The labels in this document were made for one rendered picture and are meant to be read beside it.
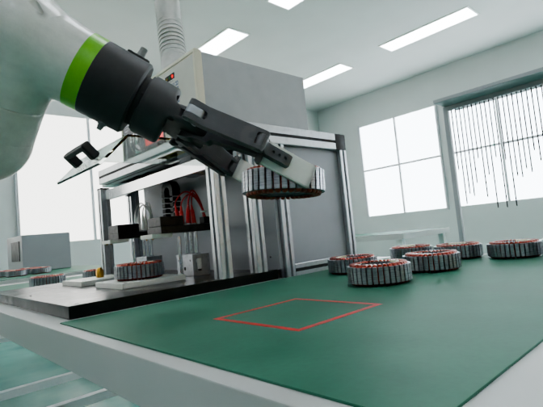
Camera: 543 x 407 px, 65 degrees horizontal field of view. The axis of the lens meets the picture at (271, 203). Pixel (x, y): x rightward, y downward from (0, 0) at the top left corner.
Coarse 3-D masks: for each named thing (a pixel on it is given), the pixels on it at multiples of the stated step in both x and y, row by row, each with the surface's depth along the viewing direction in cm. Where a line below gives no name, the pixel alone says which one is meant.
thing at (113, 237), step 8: (120, 224) 119; (128, 224) 121; (136, 224) 122; (112, 232) 121; (120, 232) 119; (128, 232) 120; (136, 232) 121; (144, 232) 123; (112, 240) 117; (120, 240) 119; (144, 240) 128; (152, 240) 126; (144, 248) 128; (152, 248) 125
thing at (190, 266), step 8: (184, 256) 107; (192, 256) 105; (200, 256) 106; (208, 256) 108; (184, 264) 107; (192, 264) 105; (208, 264) 108; (184, 272) 107; (192, 272) 105; (200, 272) 106; (208, 272) 107
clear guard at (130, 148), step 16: (112, 144) 82; (128, 144) 85; (144, 144) 87; (160, 144) 88; (96, 160) 79; (112, 160) 99; (128, 160) 101; (144, 160) 103; (160, 160) 105; (176, 160) 107; (64, 176) 93
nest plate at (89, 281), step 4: (104, 276) 118; (108, 276) 117; (112, 276) 115; (68, 280) 116; (72, 280) 114; (76, 280) 113; (80, 280) 111; (84, 280) 110; (88, 280) 108; (92, 280) 108; (96, 280) 109; (100, 280) 109; (104, 280) 110; (108, 280) 111; (64, 284) 116; (68, 284) 113; (72, 284) 111; (76, 284) 109; (80, 284) 107; (84, 284) 107; (88, 284) 107; (92, 284) 108
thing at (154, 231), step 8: (160, 216) 101; (168, 216) 102; (176, 216) 104; (152, 224) 104; (160, 224) 101; (168, 224) 102; (176, 224) 103; (184, 224) 105; (192, 224) 106; (200, 224) 108; (208, 224) 109; (152, 232) 103; (160, 232) 101; (168, 232) 101; (176, 232) 103; (184, 232) 109; (192, 232) 110; (192, 240) 109; (192, 248) 109
